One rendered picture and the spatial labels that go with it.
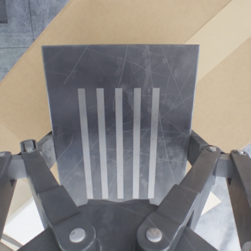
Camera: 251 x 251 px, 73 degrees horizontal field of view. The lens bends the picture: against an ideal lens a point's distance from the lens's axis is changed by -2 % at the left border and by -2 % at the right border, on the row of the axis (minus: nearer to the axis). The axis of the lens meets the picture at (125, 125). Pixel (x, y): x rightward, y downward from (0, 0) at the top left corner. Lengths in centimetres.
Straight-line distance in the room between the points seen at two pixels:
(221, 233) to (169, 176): 178
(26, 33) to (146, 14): 109
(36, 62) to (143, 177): 20
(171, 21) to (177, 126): 14
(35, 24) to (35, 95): 102
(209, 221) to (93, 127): 169
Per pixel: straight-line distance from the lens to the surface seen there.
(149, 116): 16
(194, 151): 17
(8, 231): 87
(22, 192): 82
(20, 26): 131
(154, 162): 18
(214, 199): 96
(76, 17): 25
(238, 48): 28
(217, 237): 197
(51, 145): 17
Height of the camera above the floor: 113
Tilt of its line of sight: 72 degrees down
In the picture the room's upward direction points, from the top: 179 degrees clockwise
